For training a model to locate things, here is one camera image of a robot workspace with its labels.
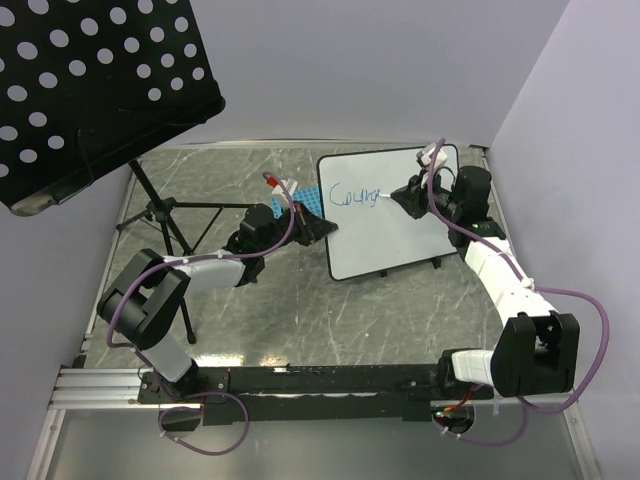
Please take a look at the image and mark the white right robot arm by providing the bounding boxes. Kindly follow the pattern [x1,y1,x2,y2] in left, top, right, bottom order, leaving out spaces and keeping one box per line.
[390,166,580,398]

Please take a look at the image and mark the white whiteboard black frame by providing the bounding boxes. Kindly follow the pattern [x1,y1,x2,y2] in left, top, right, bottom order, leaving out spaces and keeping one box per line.
[317,147,455,281]

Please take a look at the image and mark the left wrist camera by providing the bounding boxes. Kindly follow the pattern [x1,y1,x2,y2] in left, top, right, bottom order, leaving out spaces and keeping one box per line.
[263,172,299,202]

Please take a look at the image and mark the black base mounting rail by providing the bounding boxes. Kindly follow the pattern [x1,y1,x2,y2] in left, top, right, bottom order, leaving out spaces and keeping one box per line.
[137,364,481,436]

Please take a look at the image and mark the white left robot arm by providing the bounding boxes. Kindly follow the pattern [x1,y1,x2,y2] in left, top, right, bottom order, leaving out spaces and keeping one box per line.
[97,202,338,402]

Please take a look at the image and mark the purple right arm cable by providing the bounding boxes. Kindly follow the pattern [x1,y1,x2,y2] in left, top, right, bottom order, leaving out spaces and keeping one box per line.
[424,137,611,446]

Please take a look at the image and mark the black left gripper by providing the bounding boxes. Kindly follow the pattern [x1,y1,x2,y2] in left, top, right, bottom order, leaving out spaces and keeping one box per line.
[259,201,338,257]

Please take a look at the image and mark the black tripod stand legs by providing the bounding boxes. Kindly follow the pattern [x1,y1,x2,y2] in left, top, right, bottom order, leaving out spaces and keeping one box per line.
[115,158,251,345]

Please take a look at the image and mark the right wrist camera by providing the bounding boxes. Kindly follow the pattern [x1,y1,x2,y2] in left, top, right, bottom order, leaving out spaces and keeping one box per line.
[416,143,449,172]

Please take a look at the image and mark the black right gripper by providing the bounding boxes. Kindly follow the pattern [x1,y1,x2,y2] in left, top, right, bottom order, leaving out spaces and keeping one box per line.
[390,169,461,223]

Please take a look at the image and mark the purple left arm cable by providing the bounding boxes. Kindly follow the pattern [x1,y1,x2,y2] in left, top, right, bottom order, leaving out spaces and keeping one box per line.
[105,172,301,457]

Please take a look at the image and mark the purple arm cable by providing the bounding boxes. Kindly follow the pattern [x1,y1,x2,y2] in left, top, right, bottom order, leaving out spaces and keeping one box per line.
[424,137,611,446]
[105,172,301,457]

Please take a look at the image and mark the aluminium extrusion frame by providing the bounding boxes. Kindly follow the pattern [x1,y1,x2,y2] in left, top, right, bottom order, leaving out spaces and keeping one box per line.
[27,169,151,480]

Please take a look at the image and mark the black perforated music stand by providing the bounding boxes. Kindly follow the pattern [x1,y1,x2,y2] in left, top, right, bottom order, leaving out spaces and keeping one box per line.
[1,1,226,217]

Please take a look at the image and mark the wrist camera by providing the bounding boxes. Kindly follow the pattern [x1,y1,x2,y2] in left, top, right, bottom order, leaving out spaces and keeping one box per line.
[416,143,449,172]
[263,172,299,202]

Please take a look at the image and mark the blue studded building plate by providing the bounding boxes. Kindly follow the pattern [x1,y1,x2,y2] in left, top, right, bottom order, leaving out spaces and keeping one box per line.
[270,187,324,219]

